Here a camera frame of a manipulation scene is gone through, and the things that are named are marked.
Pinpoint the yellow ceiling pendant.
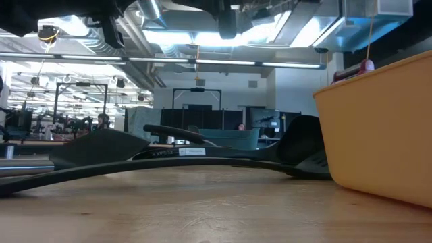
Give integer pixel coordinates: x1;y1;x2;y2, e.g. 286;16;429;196
194;45;203;82

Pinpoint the grey fabric partition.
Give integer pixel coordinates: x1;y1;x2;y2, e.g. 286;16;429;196
124;106;163;143

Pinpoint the black partition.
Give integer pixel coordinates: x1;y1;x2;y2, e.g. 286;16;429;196
161;104;244;131

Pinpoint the black spoon white label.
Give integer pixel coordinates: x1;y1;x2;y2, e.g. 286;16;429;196
131;114;327;167

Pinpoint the black panel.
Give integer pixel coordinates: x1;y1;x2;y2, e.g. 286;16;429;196
279;111;302;131

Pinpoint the red box grater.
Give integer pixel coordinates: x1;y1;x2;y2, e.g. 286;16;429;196
330;59;376;85

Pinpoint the long ceiling light bar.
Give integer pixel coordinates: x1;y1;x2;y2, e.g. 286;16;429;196
0;52;327;70

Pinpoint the low black rig frame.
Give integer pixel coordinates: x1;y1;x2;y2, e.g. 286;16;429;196
172;87;223;111

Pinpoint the tall black rig frame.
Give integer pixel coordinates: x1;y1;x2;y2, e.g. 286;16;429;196
53;82;109;126

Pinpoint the corrugated silver air duct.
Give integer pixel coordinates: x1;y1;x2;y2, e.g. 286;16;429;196
69;20;156;90

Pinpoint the orange plastic bin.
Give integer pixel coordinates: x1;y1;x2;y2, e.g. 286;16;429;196
313;50;432;209

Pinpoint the small black red-dot spatula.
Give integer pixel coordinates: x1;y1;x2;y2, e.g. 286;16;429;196
143;123;217;146

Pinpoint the dark computer monitor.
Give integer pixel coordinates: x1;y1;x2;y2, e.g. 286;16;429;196
248;107;281;130

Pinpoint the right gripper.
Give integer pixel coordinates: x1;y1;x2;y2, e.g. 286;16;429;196
175;0;252;41

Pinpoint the black slotted turner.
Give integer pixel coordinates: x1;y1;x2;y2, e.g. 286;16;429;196
0;148;333;198

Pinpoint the blue-grey plastic bin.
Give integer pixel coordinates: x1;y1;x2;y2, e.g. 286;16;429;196
198;126;261;151

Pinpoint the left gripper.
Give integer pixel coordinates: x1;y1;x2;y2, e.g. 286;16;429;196
84;0;136;51

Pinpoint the yellow hanging cord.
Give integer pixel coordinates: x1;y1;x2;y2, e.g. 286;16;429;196
366;15;376;62

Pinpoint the black turner steel handle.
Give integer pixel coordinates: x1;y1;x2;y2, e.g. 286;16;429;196
0;128;152;178

